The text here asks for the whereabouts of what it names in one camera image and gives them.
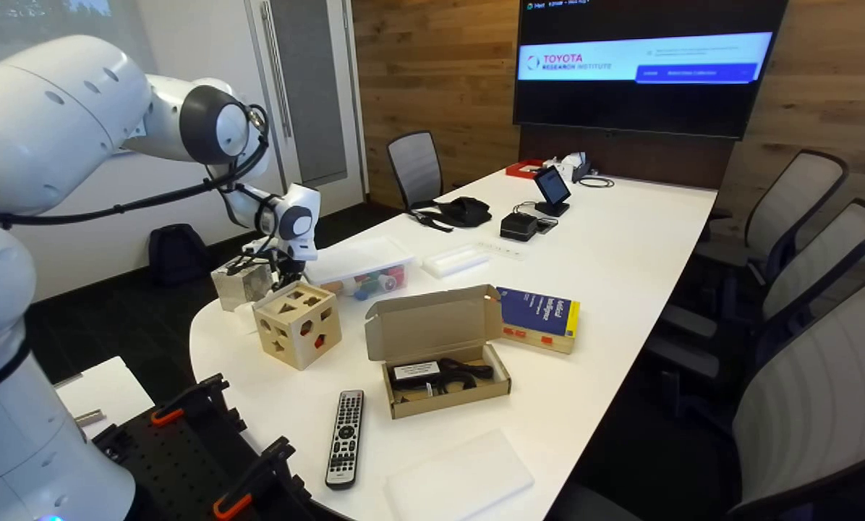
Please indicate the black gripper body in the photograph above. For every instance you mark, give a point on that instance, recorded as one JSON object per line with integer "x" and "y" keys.
{"x": 275, "y": 260}

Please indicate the grey black remote control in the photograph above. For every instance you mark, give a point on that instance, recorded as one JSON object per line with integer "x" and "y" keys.
{"x": 345, "y": 437}

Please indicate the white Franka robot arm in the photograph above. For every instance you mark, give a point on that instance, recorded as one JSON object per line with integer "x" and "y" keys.
{"x": 55, "y": 124}

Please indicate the grey marble tissue box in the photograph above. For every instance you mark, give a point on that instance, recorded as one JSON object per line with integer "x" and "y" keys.
{"x": 239, "y": 291}

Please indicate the wooden shape sorter cube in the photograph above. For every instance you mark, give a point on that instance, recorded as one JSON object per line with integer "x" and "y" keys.
{"x": 297, "y": 324}

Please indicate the clear plastic bin with lid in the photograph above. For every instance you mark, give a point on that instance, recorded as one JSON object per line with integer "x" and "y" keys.
{"x": 362, "y": 269}

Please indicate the black backpack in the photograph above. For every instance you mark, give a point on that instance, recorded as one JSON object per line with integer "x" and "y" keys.
{"x": 177, "y": 256}

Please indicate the wooden box with items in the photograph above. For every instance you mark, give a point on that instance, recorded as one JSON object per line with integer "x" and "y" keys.
{"x": 432, "y": 321}

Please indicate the black office chair grey back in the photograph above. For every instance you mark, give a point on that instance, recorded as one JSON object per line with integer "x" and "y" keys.
{"x": 414, "y": 166}

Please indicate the white door with glass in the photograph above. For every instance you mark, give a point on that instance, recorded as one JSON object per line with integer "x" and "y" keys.
{"x": 320, "y": 97}

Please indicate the white flat pad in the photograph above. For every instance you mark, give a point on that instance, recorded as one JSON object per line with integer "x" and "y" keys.
{"x": 455, "y": 260}

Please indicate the black electronics part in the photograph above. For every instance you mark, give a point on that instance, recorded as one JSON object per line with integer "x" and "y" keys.
{"x": 440, "y": 373}

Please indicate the white sheet beside robot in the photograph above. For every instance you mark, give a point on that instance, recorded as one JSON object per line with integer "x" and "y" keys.
{"x": 109, "y": 392}

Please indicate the black mounting board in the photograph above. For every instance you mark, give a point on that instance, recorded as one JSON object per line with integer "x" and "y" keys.
{"x": 174, "y": 473}

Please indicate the small black box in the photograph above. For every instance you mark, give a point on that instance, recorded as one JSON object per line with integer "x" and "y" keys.
{"x": 520, "y": 226}

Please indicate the red flat box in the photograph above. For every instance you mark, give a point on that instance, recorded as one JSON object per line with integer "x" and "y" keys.
{"x": 524, "y": 168}

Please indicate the white flat board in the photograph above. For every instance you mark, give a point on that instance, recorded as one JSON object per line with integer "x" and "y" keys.
{"x": 462, "y": 477}

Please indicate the white small device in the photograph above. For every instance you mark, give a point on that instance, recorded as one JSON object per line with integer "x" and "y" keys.
{"x": 570, "y": 166}

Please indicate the grey mesh office chair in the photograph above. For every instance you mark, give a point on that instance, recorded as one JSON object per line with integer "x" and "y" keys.
{"x": 818, "y": 260}
{"x": 795, "y": 205}
{"x": 818, "y": 407}

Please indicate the wall mounted TV screen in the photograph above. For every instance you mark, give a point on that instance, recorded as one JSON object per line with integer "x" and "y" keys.
{"x": 644, "y": 68}

